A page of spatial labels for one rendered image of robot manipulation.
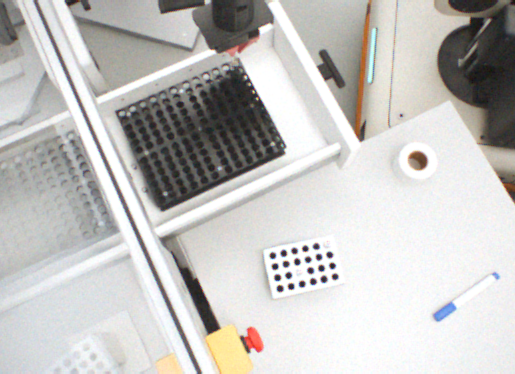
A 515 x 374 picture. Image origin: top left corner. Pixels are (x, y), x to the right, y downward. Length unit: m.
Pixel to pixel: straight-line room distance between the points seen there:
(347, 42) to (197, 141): 1.22
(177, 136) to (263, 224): 0.23
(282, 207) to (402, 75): 0.80
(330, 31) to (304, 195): 1.12
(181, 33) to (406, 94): 0.82
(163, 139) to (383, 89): 0.90
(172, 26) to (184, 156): 1.17
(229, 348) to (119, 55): 1.39
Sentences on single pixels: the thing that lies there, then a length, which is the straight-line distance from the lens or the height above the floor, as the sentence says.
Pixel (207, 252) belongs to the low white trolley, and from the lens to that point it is 0.95.
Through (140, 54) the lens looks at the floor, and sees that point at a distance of 1.98.
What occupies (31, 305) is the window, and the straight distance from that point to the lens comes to 0.25.
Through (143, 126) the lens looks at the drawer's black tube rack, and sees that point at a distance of 0.88.
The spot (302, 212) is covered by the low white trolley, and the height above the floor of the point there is 0.76.
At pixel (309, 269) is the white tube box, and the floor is 0.77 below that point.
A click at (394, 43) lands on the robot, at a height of 0.28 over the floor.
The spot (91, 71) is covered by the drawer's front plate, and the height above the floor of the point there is 0.90.
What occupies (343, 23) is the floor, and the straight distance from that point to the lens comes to 2.04.
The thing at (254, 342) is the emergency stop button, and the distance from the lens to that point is 0.81.
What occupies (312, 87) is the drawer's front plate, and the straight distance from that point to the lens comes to 0.88.
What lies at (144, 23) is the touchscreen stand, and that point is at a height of 0.03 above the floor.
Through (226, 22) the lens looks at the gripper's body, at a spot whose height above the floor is 1.06.
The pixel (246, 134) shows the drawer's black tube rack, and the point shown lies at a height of 0.87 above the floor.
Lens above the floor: 1.70
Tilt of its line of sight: 75 degrees down
